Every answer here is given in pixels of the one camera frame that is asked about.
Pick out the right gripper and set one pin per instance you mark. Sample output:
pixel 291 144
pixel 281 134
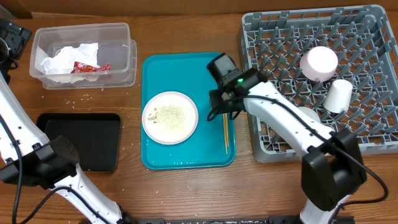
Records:
pixel 216 108

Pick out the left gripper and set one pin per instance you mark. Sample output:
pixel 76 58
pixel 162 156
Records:
pixel 17 37

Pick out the wooden chopstick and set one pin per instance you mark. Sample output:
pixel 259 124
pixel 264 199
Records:
pixel 226 130
pixel 224 139

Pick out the white napkin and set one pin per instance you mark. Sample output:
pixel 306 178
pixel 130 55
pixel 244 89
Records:
pixel 59 67

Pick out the red sauce packet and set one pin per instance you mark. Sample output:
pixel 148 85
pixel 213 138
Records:
pixel 85 68

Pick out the gray bowl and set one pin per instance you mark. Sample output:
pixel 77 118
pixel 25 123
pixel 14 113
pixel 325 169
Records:
pixel 310 113

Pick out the small pink bowl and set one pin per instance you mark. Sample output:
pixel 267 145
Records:
pixel 319 64

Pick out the white paper cup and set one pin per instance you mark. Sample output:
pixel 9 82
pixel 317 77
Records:
pixel 339 96

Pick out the gray dishwasher rack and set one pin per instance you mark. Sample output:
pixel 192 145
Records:
pixel 361 37

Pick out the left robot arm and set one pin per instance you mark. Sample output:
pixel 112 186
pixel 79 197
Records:
pixel 32 159

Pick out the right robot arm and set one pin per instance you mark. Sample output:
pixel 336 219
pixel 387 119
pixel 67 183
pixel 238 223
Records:
pixel 332 164

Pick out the clear plastic waste bin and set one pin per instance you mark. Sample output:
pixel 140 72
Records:
pixel 115 48

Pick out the teal serving tray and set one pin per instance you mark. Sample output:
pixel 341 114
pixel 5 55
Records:
pixel 186 73

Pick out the large white plate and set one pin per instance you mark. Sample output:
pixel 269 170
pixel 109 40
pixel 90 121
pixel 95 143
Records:
pixel 159 133

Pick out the black rectangular tray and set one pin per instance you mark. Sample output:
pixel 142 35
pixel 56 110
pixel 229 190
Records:
pixel 95 136

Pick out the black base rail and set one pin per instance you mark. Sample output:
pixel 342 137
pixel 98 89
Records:
pixel 270 220

